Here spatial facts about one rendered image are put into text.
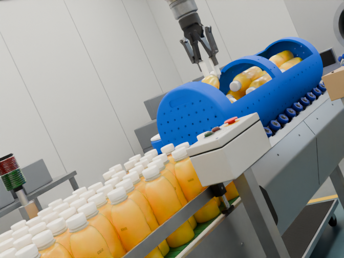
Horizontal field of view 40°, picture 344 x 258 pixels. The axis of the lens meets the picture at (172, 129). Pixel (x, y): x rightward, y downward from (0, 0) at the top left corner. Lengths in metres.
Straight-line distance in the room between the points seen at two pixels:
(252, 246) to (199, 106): 0.47
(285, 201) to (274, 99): 0.36
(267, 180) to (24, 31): 4.58
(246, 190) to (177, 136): 0.47
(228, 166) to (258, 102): 0.60
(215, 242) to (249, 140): 0.26
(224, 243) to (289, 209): 0.61
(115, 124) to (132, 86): 0.74
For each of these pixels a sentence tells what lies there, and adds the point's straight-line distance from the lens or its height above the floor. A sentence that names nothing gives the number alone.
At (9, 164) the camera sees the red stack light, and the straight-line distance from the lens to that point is 1.49.
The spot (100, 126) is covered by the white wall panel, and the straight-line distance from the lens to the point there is 6.01.
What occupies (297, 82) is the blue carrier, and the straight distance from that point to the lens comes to 1.95.
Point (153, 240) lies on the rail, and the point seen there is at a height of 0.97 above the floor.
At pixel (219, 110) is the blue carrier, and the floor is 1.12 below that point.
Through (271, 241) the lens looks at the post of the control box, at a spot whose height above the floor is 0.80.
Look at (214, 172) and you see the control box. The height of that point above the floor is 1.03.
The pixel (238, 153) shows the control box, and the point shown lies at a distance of 1.11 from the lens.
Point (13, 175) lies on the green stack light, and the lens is 1.49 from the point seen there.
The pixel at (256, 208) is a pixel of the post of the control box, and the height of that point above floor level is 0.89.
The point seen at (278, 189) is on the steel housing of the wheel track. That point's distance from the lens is 1.64.
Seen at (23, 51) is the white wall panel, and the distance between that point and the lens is 5.68.
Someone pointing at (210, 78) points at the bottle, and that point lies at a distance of 1.67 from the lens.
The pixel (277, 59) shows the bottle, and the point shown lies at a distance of 2.12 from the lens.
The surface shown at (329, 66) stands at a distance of 2.67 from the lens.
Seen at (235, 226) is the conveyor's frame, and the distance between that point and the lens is 1.23.
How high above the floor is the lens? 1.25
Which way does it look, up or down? 5 degrees down
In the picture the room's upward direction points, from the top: 24 degrees counter-clockwise
